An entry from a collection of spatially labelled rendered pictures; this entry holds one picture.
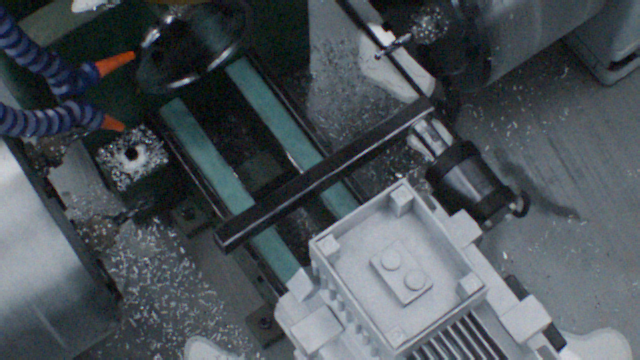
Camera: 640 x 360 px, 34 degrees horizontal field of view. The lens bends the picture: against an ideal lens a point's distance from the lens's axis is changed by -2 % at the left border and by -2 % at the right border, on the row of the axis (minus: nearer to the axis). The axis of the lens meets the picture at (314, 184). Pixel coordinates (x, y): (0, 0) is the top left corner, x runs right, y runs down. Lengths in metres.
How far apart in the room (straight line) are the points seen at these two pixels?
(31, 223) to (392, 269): 0.31
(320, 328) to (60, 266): 0.23
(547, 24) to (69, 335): 0.55
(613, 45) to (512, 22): 0.28
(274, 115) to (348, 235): 0.30
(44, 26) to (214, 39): 0.21
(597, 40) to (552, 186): 0.19
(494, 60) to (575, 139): 0.30
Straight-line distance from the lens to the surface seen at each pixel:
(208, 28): 1.12
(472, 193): 1.03
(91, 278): 0.94
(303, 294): 0.94
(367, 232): 0.93
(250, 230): 1.03
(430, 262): 0.92
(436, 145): 1.06
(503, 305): 0.97
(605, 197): 1.32
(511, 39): 1.06
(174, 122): 1.20
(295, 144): 1.18
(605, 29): 1.30
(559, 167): 1.32
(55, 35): 1.01
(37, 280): 0.93
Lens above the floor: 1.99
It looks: 68 degrees down
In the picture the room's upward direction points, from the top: 3 degrees counter-clockwise
